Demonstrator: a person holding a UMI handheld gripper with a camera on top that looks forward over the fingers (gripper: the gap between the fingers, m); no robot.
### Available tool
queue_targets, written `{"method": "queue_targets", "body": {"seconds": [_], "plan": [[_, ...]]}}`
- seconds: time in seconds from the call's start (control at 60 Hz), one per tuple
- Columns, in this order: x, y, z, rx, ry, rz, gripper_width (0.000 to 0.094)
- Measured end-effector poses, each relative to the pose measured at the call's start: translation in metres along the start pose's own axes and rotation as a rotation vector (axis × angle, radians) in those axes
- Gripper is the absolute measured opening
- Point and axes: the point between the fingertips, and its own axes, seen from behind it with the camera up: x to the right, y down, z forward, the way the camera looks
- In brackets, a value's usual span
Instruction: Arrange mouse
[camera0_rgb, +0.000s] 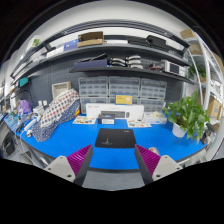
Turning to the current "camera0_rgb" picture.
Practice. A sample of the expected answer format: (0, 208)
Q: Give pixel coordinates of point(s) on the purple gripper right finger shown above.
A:
(152, 166)

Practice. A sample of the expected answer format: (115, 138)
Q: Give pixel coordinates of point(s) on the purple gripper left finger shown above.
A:
(73, 167)

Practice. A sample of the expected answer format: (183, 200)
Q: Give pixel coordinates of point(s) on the black mouse pad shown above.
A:
(115, 138)

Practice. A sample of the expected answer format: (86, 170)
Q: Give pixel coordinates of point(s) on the right sticker sheet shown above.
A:
(137, 124)

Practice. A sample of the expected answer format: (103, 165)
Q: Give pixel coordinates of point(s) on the sticker sheet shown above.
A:
(84, 120)
(137, 124)

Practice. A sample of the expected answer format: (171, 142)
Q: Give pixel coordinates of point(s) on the left sticker sheet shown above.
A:
(84, 120)

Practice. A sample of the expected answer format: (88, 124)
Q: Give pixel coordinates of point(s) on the white tissue box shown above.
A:
(154, 118)

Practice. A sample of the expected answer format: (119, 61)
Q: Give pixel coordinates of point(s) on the small black box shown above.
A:
(106, 119)

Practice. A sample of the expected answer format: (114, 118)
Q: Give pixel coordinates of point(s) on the green potted plant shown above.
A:
(187, 116)

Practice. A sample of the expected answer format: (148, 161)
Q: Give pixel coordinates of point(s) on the patterned cloth cover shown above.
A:
(62, 109)

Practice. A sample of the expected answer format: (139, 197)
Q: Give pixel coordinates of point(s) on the white power strip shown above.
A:
(29, 125)

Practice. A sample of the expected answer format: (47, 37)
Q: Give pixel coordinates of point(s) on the white keyboard box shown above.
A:
(129, 112)

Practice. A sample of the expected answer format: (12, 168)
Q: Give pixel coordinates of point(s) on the right grey drawer organizer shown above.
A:
(152, 94)

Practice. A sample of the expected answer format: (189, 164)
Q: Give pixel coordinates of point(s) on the grey drawer organizer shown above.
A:
(152, 94)
(93, 90)
(124, 85)

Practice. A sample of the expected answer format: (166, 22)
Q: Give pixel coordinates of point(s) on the yellow label card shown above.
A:
(123, 99)

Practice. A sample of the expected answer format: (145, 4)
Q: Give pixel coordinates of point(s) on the purple figure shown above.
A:
(24, 107)

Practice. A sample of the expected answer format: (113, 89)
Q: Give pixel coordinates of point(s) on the white woven basket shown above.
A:
(59, 88)

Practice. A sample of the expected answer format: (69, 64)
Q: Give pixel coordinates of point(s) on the left grey drawer organizer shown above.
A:
(93, 90)

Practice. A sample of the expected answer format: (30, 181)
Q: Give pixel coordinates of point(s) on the middle grey drawer organizer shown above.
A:
(124, 85)

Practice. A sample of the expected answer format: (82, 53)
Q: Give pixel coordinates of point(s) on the grey instrument on shelf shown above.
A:
(171, 67)

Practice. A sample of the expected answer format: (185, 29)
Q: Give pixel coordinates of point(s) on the lower black shelf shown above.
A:
(137, 71)

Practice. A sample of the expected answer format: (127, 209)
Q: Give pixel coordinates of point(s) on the black shelf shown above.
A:
(23, 64)
(137, 71)

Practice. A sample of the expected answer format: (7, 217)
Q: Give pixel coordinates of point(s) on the dark blue flat box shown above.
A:
(91, 64)

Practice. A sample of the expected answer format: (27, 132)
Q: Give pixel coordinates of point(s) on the upper black shelf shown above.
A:
(23, 64)

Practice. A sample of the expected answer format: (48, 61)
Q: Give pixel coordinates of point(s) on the white metal rack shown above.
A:
(208, 74)

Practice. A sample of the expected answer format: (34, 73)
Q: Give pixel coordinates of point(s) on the black case on shelf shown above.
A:
(157, 43)

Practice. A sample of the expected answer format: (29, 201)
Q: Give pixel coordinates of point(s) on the brown cardboard box on shelf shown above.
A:
(90, 38)

